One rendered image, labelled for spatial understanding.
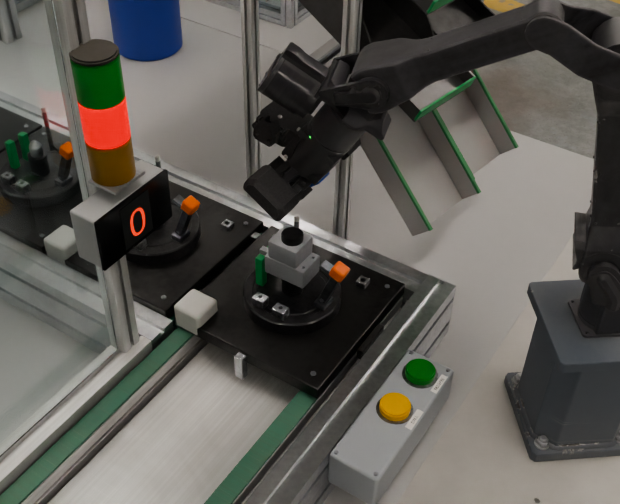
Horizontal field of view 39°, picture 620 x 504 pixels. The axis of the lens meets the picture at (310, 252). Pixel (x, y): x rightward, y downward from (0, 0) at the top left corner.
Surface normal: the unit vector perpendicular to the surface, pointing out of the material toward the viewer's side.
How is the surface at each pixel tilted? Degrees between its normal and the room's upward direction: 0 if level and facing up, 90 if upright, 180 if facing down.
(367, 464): 0
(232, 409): 0
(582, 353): 0
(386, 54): 18
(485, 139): 45
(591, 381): 90
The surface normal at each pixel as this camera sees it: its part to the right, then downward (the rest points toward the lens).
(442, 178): 0.53, -0.20
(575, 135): 0.03, -0.75
